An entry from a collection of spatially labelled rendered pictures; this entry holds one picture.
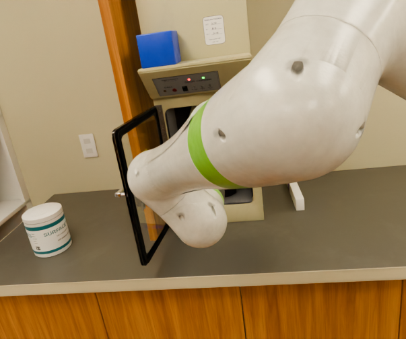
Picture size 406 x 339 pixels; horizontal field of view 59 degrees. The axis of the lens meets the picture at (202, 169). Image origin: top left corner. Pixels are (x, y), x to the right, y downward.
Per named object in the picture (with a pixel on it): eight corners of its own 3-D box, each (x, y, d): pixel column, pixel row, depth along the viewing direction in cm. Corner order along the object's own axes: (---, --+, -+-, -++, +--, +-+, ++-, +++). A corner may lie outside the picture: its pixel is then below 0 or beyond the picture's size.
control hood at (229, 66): (151, 97, 116) (146, 66, 112) (253, 85, 111) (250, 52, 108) (143, 105, 105) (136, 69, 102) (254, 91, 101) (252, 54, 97)
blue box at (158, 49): (149, 65, 112) (144, 34, 108) (181, 61, 110) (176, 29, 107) (141, 68, 102) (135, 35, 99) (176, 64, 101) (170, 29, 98)
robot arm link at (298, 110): (418, 82, 32) (322, -20, 28) (370, 203, 27) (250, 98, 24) (287, 132, 48) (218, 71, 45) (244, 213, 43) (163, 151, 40)
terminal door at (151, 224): (176, 216, 129) (156, 104, 115) (144, 268, 101) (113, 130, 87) (174, 216, 129) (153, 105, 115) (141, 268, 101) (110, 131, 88)
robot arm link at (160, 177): (236, 210, 43) (284, 146, 47) (168, 141, 41) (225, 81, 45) (150, 218, 76) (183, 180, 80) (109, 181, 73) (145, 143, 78)
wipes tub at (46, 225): (46, 238, 136) (34, 203, 131) (78, 236, 135) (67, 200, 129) (26, 259, 124) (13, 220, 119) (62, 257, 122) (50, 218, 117)
